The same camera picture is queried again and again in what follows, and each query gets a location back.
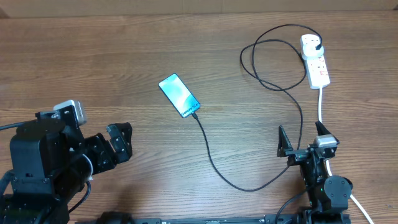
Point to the white power strip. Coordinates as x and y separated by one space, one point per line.
316 69

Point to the blue Galaxy smartphone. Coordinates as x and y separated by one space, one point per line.
179 95

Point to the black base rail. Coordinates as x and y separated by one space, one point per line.
118 217

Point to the white charger plug adapter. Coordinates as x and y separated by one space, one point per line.
310 52

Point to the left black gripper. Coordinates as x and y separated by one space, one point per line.
109 158

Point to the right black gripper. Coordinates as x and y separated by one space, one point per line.
297 155

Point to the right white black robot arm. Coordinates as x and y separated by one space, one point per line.
328 194

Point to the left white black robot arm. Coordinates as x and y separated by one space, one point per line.
51 163

